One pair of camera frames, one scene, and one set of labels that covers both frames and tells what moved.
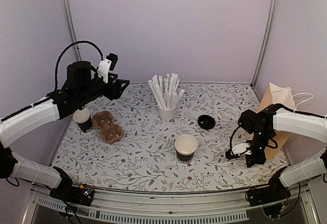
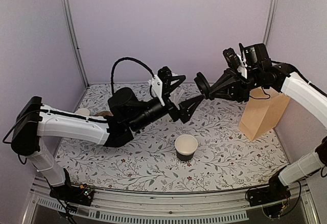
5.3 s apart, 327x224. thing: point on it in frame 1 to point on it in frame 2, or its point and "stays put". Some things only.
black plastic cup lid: (206, 122) to (203, 84)
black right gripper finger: (274, 141) to (228, 76)
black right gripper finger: (254, 158) to (228, 91)
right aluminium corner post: (270, 16) stays put
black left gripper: (114, 91) to (183, 114)
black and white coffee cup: (185, 146) stays put
